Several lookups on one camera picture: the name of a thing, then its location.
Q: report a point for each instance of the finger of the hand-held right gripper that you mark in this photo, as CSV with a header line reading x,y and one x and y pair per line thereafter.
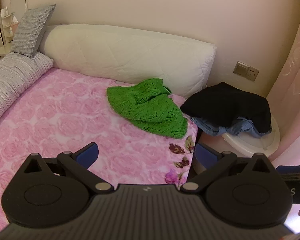
x,y
293,169

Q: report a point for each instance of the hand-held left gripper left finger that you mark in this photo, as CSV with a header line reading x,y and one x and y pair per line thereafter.
x,y
88,155

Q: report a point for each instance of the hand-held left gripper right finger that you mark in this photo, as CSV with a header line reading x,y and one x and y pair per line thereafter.
x,y
205,155

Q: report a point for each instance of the green knit sweater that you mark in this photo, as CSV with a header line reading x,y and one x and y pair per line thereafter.
x,y
145,110

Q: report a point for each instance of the pink floral blanket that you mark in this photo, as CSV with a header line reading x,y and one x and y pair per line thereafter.
x,y
65,120

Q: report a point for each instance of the blue jeans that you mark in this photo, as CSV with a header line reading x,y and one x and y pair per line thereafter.
x,y
240,128

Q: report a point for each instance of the black garment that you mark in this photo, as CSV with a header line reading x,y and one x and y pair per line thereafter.
x,y
227,102

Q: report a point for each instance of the pink patterned curtain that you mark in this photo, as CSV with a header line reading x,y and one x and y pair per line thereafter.
x,y
295,80

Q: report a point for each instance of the grey striped quilt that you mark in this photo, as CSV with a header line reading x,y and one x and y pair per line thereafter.
x,y
12,77

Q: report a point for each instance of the white quilted headboard cushion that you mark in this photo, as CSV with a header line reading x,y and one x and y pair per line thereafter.
x,y
127,52

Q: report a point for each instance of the white dressing table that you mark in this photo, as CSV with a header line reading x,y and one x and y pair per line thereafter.
x,y
1,52

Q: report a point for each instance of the grey woven pillow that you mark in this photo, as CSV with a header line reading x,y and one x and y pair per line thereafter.
x,y
30,32

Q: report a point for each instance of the beige wall switch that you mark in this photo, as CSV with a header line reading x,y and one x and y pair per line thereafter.
x,y
240,68

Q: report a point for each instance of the beige wall socket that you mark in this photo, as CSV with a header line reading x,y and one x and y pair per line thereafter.
x,y
252,73

